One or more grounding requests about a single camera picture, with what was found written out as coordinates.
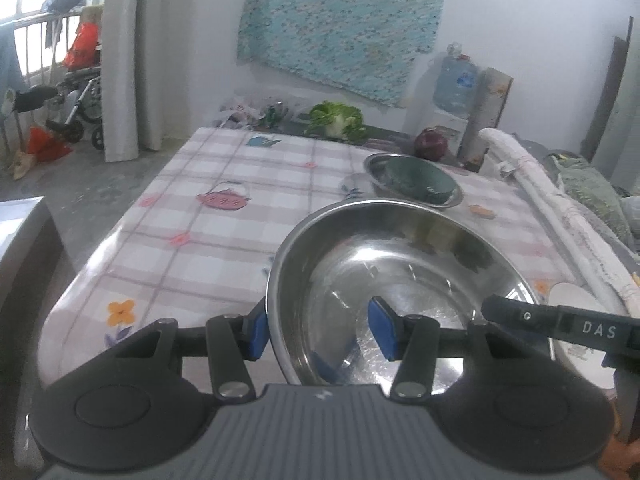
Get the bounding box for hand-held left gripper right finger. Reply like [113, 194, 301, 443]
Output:
[367, 296, 547, 403]

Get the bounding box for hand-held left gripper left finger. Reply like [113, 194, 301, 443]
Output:
[112, 300, 271, 404]

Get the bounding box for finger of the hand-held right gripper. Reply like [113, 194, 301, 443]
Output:
[481, 294, 552, 331]

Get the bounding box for steel bowl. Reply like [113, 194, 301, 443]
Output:
[364, 152, 464, 210]
[265, 199, 557, 397]

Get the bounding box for green ceramic bowl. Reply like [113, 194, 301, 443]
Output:
[382, 156, 454, 206]

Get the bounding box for rolled white quilt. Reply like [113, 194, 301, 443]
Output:
[479, 128, 640, 319]

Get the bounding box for green floral pillow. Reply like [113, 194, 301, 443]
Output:
[545, 152, 637, 249]

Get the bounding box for dark side table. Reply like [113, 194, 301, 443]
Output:
[220, 110, 472, 169]

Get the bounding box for beige rolled mat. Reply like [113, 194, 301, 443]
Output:
[460, 67, 515, 172]

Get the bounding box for napa cabbage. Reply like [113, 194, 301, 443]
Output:
[305, 101, 369, 142]

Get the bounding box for clear plastic bags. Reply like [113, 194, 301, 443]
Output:
[215, 92, 307, 132]

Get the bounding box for dark wooden board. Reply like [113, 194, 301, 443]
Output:
[582, 16, 640, 164]

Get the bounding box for grey cabinet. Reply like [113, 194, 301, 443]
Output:
[0, 199, 66, 467]

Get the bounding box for blue water jug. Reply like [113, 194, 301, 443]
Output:
[432, 42, 482, 119]

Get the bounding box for red bag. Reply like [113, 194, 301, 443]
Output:
[26, 126, 74, 162]

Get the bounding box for beige shoe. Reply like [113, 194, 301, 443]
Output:
[12, 152, 37, 179]

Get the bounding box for grey curtain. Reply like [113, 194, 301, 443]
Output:
[100, 0, 212, 163]

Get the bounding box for orange plastic bag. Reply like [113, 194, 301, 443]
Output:
[62, 21, 103, 69]

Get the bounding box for blue floral wall cloth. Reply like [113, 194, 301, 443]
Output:
[236, 0, 447, 110]

